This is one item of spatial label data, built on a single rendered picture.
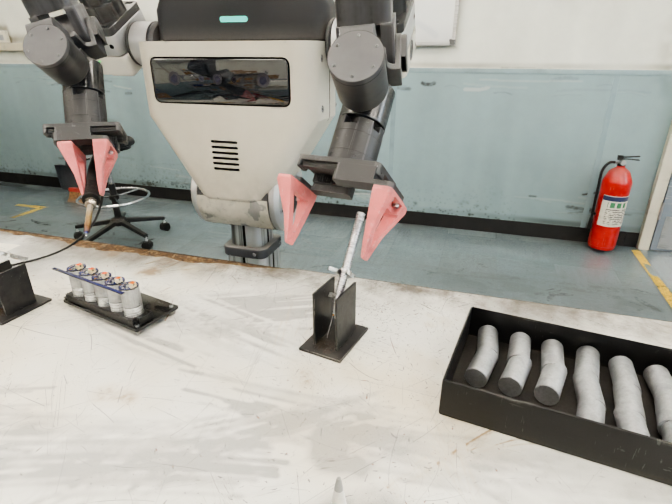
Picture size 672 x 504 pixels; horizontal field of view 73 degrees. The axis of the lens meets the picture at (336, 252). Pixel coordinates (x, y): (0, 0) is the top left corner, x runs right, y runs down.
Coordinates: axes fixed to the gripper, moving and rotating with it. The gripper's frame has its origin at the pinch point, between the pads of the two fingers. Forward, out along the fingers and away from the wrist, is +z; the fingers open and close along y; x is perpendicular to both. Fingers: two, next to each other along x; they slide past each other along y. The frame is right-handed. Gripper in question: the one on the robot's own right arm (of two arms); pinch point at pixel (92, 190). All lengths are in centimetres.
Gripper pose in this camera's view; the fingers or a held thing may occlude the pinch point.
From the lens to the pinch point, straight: 77.5
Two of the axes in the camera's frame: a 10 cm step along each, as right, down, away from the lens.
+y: 9.6, -1.1, 2.4
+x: -2.3, 1.2, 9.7
